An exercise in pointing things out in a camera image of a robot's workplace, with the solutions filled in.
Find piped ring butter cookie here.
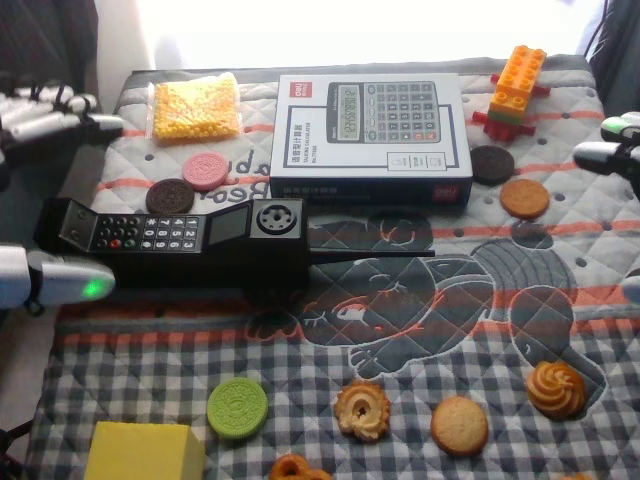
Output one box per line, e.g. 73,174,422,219
333,380,392,442

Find orange swirl cookie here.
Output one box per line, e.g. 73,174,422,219
524,360,587,420

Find orange brick toy, red axles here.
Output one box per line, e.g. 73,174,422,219
472,43,551,141

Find black cable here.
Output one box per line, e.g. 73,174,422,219
0,419,36,480

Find round tan biscuit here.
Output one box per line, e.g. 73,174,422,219
499,178,550,220
430,395,490,456

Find dark brown sandwich cookie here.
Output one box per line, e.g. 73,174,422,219
145,178,196,216
469,144,516,187

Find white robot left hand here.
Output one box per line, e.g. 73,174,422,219
572,110,640,177

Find grey bear print quilt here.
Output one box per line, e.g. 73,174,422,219
24,54,640,480

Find yellow cube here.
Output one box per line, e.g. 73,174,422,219
82,420,206,480

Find bag of yellow beads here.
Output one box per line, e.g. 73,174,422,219
148,71,244,146

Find calculator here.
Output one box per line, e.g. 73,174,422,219
268,73,474,205

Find pink sandwich cookie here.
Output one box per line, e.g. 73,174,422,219
181,152,230,191

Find pretzel shaped cookie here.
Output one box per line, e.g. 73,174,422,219
268,453,334,480

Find large black toy phone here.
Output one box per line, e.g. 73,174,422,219
33,197,436,291

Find green sandwich cookie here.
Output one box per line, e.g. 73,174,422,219
206,377,270,441

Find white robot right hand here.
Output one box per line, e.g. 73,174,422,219
0,82,125,171

